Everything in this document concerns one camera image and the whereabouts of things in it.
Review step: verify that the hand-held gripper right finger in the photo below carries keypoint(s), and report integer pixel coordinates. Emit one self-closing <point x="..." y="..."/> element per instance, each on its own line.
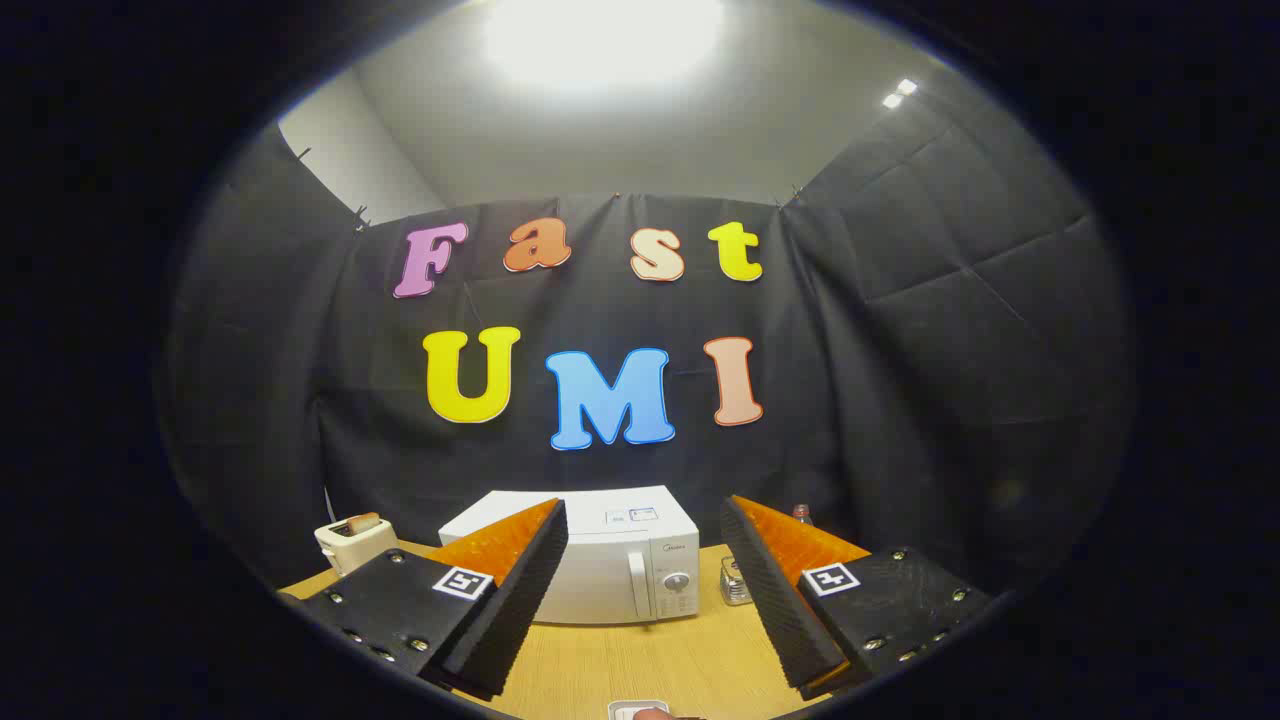
<point x="765" y="590"/>

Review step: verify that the white bread toaster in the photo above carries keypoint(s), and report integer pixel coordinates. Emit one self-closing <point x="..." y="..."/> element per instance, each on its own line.
<point x="352" y="548"/>

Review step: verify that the small ceiling spotlights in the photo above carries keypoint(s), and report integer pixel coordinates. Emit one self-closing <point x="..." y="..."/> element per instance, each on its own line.
<point x="898" y="93"/>

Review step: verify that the large ceiling light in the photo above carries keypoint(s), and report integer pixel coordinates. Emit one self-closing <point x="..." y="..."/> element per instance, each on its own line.
<point x="600" y="40"/>

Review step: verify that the toasted bread slice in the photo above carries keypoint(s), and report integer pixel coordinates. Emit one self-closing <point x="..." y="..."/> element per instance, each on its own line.
<point x="362" y="522"/>

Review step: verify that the white toaster oven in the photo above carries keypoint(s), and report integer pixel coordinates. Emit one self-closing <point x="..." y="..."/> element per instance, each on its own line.
<point x="620" y="560"/>

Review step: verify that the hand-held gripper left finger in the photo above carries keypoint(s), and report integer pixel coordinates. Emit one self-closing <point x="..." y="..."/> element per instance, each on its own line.
<point x="520" y="590"/>

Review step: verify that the small white dish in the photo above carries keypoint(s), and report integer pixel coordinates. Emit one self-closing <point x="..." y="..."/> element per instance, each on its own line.
<point x="625" y="711"/>

